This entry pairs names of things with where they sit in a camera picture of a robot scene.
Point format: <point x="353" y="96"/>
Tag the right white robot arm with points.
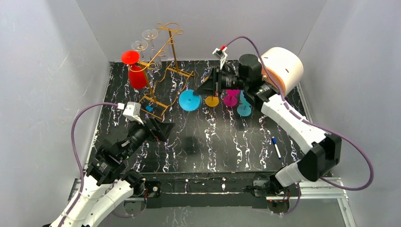
<point x="321" y="148"/>

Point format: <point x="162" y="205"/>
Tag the light blue wine glass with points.
<point x="244" y="109"/>

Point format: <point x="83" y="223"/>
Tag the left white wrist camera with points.
<point x="132" y="112"/>

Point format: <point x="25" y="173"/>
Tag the clear wine glass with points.
<point x="149" y="35"/>
<point x="140" y="46"/>

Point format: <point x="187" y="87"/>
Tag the black marble pattern mat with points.
<point x="214" y="139"/>

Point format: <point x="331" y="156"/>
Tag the red wine glass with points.
<point x="135" y="75"/>

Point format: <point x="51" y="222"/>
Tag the blue white marker pen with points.
<point x="274" y="142"/>

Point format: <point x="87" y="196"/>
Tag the magenta wine glass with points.
<point x="230" y="99"/>

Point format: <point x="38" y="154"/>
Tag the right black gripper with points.
<point x="216" y="81"/>

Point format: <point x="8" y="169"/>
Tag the yellow wine glass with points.
<point x="211" y="101"/>

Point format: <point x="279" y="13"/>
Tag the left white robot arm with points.
<point x="107" y="182"/>

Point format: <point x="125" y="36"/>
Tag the clear wine glass front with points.
<point x="140" y="46"/>

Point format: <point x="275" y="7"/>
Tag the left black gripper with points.
<point x="152" y="130"/>

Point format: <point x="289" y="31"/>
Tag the clear wine glass rear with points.
<point x="149" y="35"/>

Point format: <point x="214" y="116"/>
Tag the gold wire glass rack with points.
<point x="159" y="63"/>

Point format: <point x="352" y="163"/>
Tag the white cylindrical drawer box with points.
<point x="283" y="66"/>

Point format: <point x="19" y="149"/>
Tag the teal blue wine glass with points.
<point x="188" y="101"/>

